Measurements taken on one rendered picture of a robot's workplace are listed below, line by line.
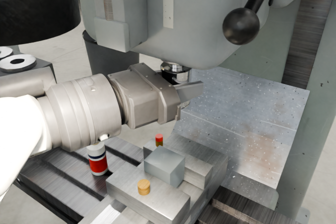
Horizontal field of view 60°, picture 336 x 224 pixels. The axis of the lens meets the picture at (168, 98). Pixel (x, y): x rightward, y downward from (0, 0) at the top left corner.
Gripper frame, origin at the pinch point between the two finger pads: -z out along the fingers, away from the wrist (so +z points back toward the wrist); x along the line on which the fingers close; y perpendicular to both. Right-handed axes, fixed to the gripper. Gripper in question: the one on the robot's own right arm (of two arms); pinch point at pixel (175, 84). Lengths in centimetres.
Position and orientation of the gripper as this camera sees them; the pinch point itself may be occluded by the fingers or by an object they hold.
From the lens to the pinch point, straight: 44.8
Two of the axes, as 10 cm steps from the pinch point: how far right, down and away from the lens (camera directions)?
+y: -0.1, 8.5, 5.3
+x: -5.3, -4.6, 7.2
